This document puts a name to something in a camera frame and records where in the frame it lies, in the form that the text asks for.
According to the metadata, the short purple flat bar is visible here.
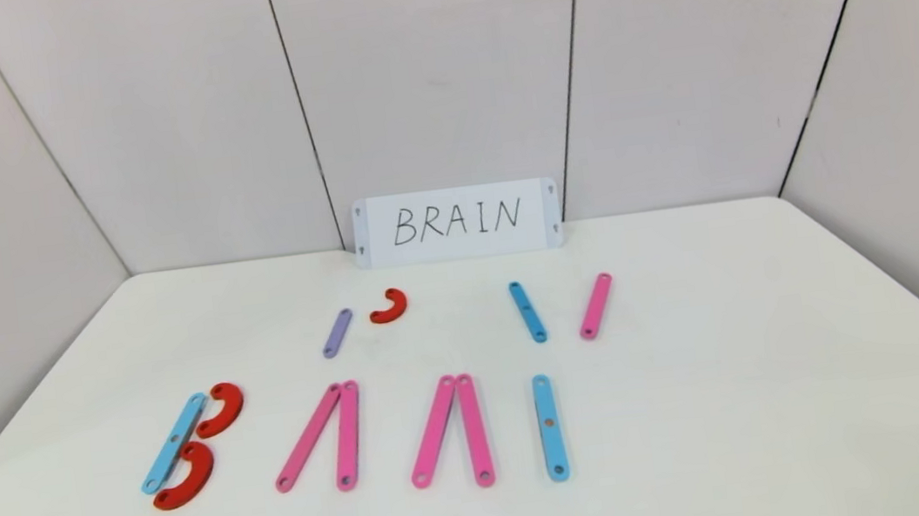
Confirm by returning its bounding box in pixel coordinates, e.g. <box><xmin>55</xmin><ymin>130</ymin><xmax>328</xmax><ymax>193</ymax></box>
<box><xmin>318</xmin><ymin>307</ymin><xmax>359</xmax><ymax>360</ymax></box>

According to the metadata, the blue bar with middle hole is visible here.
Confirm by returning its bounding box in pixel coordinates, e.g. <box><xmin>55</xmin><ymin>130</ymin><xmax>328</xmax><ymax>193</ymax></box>
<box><xmin>530</xmin><ymin>372</ymin><xmax>573</xmax><ymax>485</ymax></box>
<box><xmin>130</xmin><ymin>392</ymin><xmax>219</xmax><ymax>497</ymax></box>

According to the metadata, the red curved piece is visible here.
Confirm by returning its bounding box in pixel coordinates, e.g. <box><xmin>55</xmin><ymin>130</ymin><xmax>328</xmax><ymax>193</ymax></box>
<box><xmin>366</xmin><ymin>286</ymin><xmax>411</xmax><ymax>326</ymax></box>
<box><xmin>145</xmin><ymin>439</ymin><xmax>222</xmax><ymax>513</ymax></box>
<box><xmin>190</xmin><ymin>380</ymin><xmax>250</xmax><ymax>441</ymax></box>

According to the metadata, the pink bar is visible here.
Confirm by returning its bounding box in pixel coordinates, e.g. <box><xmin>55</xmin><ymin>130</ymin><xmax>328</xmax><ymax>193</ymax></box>
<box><xmin>263</xmin><ymin>382</ymin><xmax>355</xmax><ymax>495</ymax></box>
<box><xmin>323</xmin><ymin>379</ymin><xmax>373</xmax><ymax>494</ymax></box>
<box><xmin>573</xmin><ymin>271</ymin><xmax>620</xmax><ymax>342</ymax></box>
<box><xmin>453</xmin><ymin>372</ymin><xmax>498</xmax><ymax>492</ymax></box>
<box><xmin>399</xmin><ymin>373</ymin><xmax>470</xmax><ymax>492</ymax></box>

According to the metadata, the white card reading BRAIN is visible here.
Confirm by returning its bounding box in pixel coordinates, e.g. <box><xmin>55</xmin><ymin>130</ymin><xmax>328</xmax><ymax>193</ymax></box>
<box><xmin>349</xmin><ymin>174</ymin><xmax>567</xmax><ymax>273</ymax></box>

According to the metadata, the blue flat bar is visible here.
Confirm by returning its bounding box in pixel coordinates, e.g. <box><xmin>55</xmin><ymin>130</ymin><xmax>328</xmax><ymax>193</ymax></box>
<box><xmin>507</xmin><ymin>278</ymin><xmax>550</xmax><ymax>347</ymax></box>

